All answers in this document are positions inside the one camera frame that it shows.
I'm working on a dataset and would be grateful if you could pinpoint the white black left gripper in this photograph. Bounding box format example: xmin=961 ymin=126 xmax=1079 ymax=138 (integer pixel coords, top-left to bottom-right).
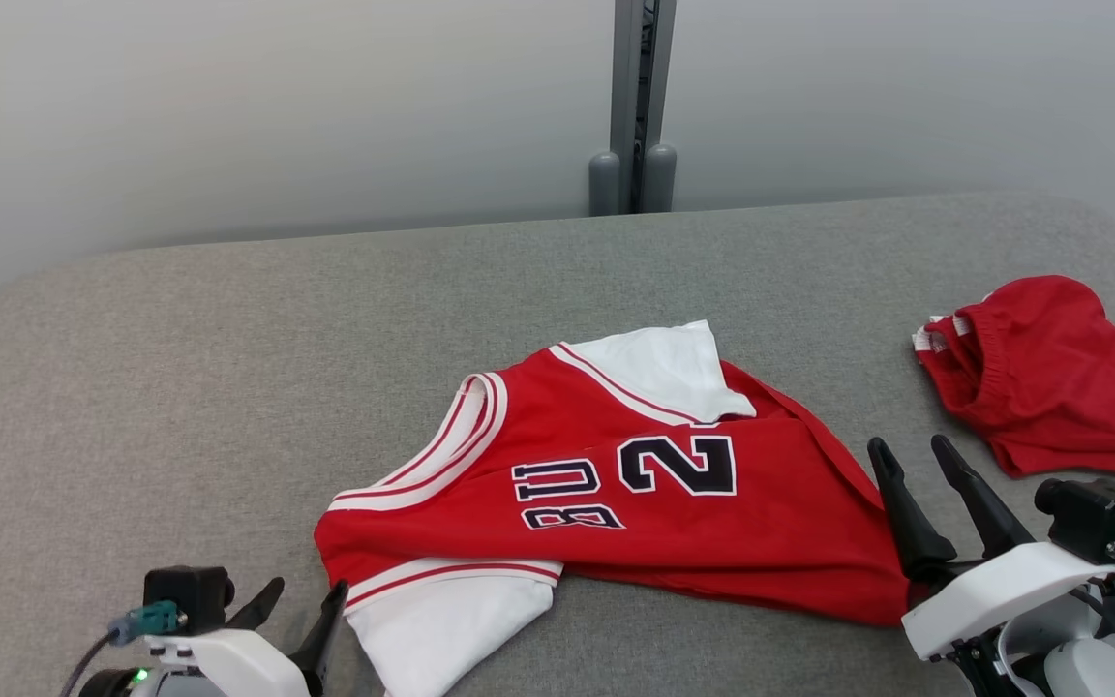
xmin=145 ymin=578 xmax=349 ymax=697

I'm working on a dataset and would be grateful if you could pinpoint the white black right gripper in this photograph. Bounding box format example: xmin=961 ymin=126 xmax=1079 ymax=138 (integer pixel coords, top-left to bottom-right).
xmin=866 ymin=434 xmax=1115 ymax=664

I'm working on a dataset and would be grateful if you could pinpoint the red shorts white trim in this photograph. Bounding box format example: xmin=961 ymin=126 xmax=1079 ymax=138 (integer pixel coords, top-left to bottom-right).
xmin=912 ymin=275 xmax=1115 ymax=481

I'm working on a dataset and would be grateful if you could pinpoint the red white basketball jersey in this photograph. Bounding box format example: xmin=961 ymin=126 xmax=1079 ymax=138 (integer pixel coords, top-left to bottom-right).
xmin=313 ymin=319 xmax=919 ymax=697

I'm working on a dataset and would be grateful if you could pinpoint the black camera cable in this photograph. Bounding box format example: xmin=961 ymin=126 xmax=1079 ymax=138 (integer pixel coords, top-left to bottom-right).
xmin=58 ymin=633 xmax=123 ymax=697

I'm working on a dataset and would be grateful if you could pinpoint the grey metal partition post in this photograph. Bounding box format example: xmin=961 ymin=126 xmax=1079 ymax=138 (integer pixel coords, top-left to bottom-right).
xmin=588 ymin=0 xmax=678 ymax=217

